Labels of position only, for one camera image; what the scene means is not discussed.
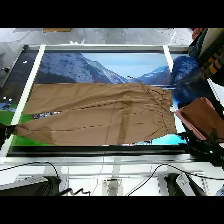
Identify black cable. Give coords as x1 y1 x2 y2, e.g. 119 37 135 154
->
125 163 224 197
0 161 62 183
60 187 92 197

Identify heap of clothes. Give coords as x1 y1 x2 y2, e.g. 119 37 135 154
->
187 27 224 88

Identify pink folded garment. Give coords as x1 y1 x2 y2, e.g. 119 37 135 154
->
175 107 208 142

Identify silver frame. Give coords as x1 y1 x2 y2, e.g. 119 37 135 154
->
0 153 224 197

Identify brown pants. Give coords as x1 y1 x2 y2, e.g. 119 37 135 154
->
13 82 178 147

